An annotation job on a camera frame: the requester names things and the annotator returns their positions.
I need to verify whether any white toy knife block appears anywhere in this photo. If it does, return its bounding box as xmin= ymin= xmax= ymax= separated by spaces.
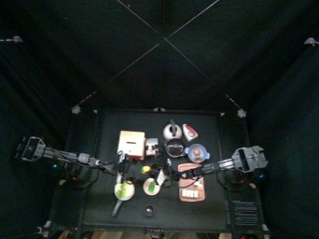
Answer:
xmin=144 ymin=137 xmax=160 ymax=157

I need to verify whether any black lidded toy pot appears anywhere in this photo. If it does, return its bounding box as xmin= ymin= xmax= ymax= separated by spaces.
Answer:
xmin=164 ymin=138 xmax=187 ymax=158

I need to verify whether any green white small box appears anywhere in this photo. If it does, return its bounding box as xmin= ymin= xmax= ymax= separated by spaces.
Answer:
xmin=156 ymin=170 xmax=167 ymax=187

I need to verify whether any light blue toy bowl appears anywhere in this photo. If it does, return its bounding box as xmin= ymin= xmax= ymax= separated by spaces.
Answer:
xmin=184 ymin=143 xmax=212 ymax=164

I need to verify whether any white round toy plate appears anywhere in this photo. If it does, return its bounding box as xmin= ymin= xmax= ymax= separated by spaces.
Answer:
xmin=141 ymin=177 xmax=162 ymax=196

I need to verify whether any small black bowl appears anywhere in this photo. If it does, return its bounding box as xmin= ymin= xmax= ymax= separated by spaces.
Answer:
xmin=143 ymin=204 xmax=156 ymax=218

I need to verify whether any pink toy cutting board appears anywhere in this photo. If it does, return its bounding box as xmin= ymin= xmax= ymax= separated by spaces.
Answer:
xmin=178 ymin=162 xmax=207 ymax=203

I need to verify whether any white plate with green food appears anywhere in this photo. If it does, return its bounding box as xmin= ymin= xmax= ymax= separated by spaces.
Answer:
xmin=111 ymin=181 xmax=136 ymax=218

